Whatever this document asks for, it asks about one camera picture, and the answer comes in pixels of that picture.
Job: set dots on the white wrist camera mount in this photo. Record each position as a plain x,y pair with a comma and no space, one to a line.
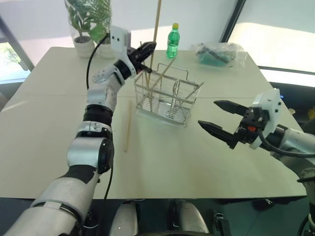
119,39
270,108

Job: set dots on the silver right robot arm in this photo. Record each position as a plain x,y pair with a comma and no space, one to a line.
295,141

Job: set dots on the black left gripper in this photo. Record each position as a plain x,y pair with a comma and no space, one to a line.
135,56

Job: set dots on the wooden chopstick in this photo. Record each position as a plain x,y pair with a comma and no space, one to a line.
157,19
195,91
168,67
128,125

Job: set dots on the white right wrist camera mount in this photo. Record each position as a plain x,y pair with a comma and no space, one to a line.
270,108

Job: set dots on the white round plant pot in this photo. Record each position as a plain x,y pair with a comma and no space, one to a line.
84,46

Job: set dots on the teal item inside bag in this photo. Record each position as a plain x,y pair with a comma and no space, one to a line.
209,60

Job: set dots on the green broad-leaf plant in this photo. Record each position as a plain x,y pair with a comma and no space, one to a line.
78,17

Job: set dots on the dark slanted window frame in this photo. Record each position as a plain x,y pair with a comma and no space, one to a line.
17,41

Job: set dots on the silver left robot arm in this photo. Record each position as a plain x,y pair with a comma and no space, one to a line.
81,152

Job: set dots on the silver rounded robot leg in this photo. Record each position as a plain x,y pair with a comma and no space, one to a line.
189,218
124,218

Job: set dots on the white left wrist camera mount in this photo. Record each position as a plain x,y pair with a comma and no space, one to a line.
119,39

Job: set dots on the dark window frame post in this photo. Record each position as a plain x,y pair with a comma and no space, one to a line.
232,19

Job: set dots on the clear plastic bag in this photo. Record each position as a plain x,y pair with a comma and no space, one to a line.
236,52

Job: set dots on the green fern plant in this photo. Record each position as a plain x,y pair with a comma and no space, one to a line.
101,19

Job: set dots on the green plastic bottle yellow cap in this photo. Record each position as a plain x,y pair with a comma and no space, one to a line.
173,41

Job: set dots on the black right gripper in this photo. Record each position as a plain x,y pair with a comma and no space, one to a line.
249,127

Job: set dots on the black bracket under table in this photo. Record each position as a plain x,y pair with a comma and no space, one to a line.
221,223

